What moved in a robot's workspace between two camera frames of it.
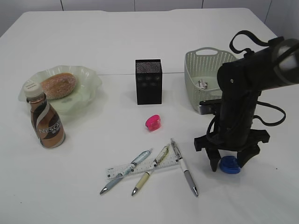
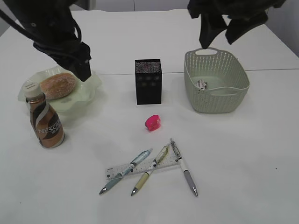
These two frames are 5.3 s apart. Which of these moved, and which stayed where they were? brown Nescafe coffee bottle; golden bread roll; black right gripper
Moved: black right gripper
Stayed: golden bread roll; brown Nescafe coffee bottle
